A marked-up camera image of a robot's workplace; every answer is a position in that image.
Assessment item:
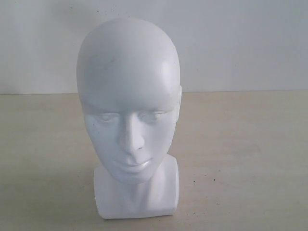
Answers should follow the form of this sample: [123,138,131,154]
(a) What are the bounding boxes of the white mannequin head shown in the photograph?
[77,18,182,219]

